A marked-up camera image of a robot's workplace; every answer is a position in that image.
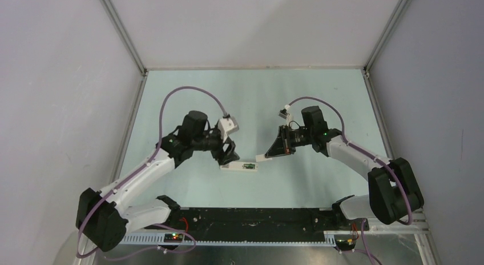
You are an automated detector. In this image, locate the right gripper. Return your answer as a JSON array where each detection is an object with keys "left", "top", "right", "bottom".
[{"left": 265, "top": 125, "right": 313, "bottom": 158}]

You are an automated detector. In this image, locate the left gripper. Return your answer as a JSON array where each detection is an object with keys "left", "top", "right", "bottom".
[{"left": 192, "top": 125, "right": 239, "bottom": 166}]

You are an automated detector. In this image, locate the white remote control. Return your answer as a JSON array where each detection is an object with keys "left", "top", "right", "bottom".
[{"left": 220, "top": 161, "right": 258, "bottom": 172}]

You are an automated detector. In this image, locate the green AAA battery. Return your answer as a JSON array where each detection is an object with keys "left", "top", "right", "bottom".
[{"left": 243, "top": 163, "right": 256, "bottom": 169}]

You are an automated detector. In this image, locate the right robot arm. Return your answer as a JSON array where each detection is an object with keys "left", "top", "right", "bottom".
[{"left": 257, "top": 106, "right": 425, "bottom": 230}]

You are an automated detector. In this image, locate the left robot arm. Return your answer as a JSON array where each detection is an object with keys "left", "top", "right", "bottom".
[{"left": 76, "top": 110, "right": 239, "bottom": 252}]

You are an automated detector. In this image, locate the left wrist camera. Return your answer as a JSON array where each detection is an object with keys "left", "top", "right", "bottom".
[{"left": 216, "top": 115, "right": 239, "bottom": 143}]

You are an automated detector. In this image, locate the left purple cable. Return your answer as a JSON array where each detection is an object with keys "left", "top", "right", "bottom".
[{"left": 75, "top": 86, "right": 229, "bottom": 259}]

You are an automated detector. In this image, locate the purple cable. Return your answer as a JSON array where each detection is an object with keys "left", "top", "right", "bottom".
[
  {"left": 75, "top": 86, "right": 229, "bottom": 259},
  {"left": 287, "top": 96, "right": 414, "bottom": 265}
]

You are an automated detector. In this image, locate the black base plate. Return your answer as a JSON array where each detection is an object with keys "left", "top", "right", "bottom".
[{"left": 163, "top": 207, "right": 369, "bottom": 241}]

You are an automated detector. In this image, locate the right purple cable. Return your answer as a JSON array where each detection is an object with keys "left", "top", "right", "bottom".
[{"left": 287, "top": 96, "right": 414, "bottom": 265}]

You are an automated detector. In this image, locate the white slotted cable duct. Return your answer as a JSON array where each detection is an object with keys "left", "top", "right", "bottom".
[{"left": 119, "top": 232, "right": 336, "bottom": 247}]

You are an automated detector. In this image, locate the aluminium frame rail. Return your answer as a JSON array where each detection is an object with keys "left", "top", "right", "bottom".
[{"left": 99, "top": 0, "right": 147, "bottom": 77}]

